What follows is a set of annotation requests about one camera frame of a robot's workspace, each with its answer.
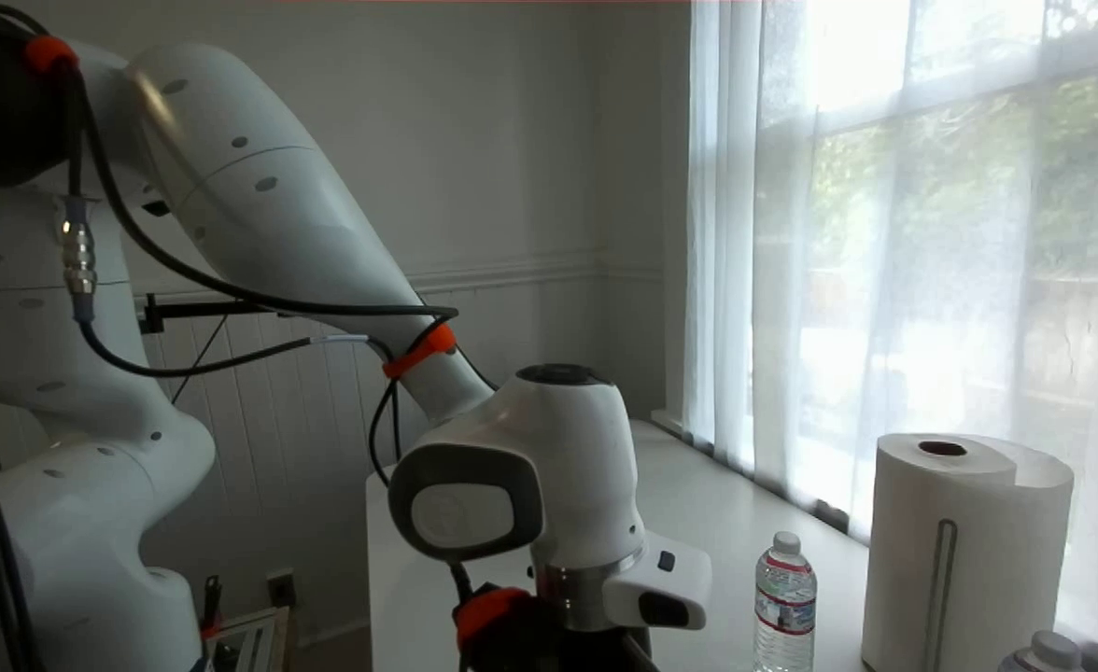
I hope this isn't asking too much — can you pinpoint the red handled tool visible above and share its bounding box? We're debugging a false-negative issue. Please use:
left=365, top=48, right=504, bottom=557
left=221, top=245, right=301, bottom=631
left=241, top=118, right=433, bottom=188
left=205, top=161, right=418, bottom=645
left=198, top=572, right=226, bottom=672

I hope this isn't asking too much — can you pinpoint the orange cable strap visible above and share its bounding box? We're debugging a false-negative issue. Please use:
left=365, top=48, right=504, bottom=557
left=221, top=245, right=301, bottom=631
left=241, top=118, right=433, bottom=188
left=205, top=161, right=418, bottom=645
left=20, top=31, right=81, bottom=81
left=453, top=581, right=534, bottom=645
left=382, top=322, right=463, bottom=383

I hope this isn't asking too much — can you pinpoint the metal paper towel holder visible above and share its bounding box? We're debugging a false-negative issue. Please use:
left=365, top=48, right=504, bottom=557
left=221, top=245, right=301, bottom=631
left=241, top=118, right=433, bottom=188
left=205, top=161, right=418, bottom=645
left=926, top=516, right=958, bottom=672

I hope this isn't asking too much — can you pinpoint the wall power outlet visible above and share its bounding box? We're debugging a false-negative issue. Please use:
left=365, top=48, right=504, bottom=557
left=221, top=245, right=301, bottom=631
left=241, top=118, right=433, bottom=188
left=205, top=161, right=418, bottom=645
left=260, top=567, right=301, bottom=611

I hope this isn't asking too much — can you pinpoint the white sheer curtain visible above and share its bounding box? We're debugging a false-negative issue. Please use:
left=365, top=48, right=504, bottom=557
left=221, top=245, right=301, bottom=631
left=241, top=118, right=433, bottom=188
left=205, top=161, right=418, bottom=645
left=679, top=0, right=1098, bottom=641

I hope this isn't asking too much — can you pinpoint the white paper towel roll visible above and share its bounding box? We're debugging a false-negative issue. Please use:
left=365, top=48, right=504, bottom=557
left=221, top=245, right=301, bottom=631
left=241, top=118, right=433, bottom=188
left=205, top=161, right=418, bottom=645
left=860, top=430, right=1079, bottom=672

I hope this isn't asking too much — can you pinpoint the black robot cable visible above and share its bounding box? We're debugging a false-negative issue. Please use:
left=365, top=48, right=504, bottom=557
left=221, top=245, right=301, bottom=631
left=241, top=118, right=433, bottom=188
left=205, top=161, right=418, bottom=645
left=55, top=68, right=467, bottom=500

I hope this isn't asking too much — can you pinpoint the framed board on floor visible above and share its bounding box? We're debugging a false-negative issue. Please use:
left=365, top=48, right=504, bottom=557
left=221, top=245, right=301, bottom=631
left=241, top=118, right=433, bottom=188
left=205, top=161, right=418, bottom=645
left=205, top=606, right=300, bottom=672

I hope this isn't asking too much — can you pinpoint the black boom camera stand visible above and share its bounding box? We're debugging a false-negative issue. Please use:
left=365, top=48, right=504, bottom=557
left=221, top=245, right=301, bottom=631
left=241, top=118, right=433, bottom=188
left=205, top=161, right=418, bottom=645
left=133, top=288, right=374, bottom=344

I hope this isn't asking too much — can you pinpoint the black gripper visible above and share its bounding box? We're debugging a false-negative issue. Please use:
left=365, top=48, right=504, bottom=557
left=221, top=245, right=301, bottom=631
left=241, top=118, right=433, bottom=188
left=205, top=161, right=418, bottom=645
left=470, top=594, right=663, bottom=672

